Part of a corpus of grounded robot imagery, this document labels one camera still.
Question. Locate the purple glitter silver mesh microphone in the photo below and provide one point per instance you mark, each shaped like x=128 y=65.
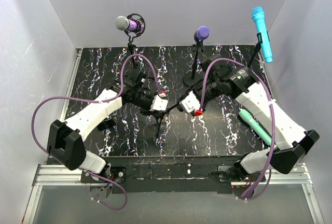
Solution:
x=124 y=24

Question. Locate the purple foam head microphone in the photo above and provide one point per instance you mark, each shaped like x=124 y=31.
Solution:
x=202 y=33

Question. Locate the black right round base stand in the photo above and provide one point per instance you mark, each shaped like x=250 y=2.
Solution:
x=257 y=48

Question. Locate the bright blue microphone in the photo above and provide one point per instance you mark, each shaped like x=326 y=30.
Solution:
x=258 y=16

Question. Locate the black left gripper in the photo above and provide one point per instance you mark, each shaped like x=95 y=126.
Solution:
x=148 y=112

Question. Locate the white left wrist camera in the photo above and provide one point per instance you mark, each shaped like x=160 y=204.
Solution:
x=158 y=104

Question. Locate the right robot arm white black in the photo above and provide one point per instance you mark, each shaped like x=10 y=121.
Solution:
x=292 y=142

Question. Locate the aluminium frame rail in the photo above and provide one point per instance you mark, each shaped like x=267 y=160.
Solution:
x=54 y=174

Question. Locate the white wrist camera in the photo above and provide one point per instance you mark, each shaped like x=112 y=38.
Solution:
x=190 y=105
x=158 y=104

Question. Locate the mint green microphone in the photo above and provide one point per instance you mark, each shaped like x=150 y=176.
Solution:
x=249 y=119

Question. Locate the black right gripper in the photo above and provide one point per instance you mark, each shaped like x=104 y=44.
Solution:
x=194 y=87

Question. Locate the black round base stand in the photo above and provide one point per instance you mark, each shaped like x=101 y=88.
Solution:
x=193 y=77
x=257 y=48

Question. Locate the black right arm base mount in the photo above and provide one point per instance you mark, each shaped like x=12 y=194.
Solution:
x=231 y=173

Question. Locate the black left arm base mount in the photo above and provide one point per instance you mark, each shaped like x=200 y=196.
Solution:
x=116 y=173

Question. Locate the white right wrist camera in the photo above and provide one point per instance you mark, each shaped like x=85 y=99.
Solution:
x=190 y=105

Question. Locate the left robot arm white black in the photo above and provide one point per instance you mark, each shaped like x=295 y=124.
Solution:
x=66 y=139

